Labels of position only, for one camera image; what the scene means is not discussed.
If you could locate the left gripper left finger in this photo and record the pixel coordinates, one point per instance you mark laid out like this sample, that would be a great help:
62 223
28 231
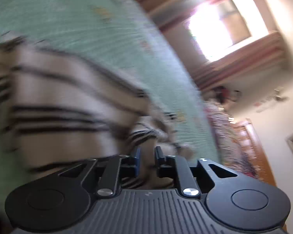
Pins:
118 167

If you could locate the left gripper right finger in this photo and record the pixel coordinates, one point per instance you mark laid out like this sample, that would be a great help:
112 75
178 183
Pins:
177 168

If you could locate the white striped knit sweater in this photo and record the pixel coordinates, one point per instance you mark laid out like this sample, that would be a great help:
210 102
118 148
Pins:
58 108

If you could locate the floral pink pillow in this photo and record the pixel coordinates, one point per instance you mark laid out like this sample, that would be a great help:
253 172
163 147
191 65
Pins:
230 150

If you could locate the wooden bed headboard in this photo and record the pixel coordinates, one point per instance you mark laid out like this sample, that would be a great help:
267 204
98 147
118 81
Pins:
252 146

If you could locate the green quilted bee bedspread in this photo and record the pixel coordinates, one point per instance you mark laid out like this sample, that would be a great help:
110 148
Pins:
117 35

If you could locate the pink striped curtain right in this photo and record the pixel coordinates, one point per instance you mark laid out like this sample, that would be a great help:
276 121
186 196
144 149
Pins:
259 55

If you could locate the wall hanging ornament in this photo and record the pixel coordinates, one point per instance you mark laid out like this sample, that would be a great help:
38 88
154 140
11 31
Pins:
271 100

